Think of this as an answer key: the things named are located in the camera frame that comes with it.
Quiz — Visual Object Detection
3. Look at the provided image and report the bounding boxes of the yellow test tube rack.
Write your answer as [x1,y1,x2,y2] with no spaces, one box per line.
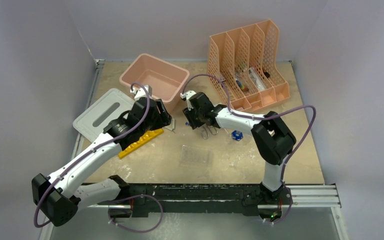
[118,128,164,159]

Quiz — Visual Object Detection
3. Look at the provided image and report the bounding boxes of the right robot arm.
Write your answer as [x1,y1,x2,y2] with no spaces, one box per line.
[180,90,297,204]

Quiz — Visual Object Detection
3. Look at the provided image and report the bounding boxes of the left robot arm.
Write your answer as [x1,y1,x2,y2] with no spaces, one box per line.
[31,97,172,228]

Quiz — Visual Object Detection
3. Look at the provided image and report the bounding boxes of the metal crucible tongs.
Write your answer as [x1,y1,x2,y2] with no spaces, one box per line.
[200,125,218,140]

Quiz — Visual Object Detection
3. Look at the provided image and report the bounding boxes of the pink plastic bin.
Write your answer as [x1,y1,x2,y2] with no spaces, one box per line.
[119,53,190,113]

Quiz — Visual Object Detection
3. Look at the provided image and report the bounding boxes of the blue polyhedral object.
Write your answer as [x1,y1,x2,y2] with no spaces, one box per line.
[231,130,244,141]

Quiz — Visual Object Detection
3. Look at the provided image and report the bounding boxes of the clear plastic well plate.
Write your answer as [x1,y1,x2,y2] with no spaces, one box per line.
[179,145,213,167]

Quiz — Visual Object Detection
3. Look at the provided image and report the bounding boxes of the colourful item in organizer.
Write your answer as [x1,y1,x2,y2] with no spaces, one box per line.
[236,81,249,93]

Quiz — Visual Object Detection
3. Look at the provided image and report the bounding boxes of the clear packet in organizer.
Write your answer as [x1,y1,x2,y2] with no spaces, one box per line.
[248,67,267,91]

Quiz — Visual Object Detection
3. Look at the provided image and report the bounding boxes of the white plastic bin lid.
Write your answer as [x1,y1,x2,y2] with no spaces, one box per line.
[72,88,134,142]

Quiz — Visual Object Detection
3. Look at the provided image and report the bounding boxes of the peach mesh file organizer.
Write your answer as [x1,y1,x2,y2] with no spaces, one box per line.
[207,19,291,113]

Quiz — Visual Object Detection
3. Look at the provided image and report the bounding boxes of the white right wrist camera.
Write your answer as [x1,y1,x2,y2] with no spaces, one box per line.
[180,90,196,110]

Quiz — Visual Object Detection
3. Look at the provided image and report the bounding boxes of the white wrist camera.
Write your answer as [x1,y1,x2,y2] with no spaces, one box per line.
[180,90,196,110]
[130,85,153,101]

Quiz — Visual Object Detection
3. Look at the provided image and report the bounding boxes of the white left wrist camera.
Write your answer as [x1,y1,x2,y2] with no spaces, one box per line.
[130,85,153,101]

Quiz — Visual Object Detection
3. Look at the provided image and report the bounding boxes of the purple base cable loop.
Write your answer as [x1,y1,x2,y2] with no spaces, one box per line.
[107,193,165,234]

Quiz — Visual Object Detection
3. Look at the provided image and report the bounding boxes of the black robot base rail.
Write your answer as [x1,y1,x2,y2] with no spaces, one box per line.
[100,176,293,222]

